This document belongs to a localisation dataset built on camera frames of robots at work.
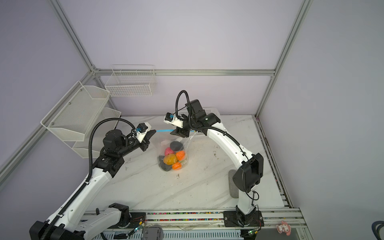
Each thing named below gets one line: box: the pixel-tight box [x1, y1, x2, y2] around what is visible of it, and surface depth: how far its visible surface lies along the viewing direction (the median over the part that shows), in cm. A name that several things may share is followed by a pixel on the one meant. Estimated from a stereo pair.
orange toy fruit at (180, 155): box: [176, 150, 186, 161], surface depth 87 cm
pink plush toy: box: [276, 220, 292, 236], surface depth 71 cm
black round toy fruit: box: [158, 157, 172, 172], surface depth 88 cm
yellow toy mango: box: [163, 153, 178, 165], surface depth 86 cm
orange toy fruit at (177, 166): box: [172, 162, 183, 171], surface depth 89 cm
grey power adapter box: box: [141, 224, 164, 240], surface depth 71 cm
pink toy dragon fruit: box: [164, 147, 175, 156], surface depth 92 cm
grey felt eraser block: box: [228, 169, 239, 199], surface depth 83 cm
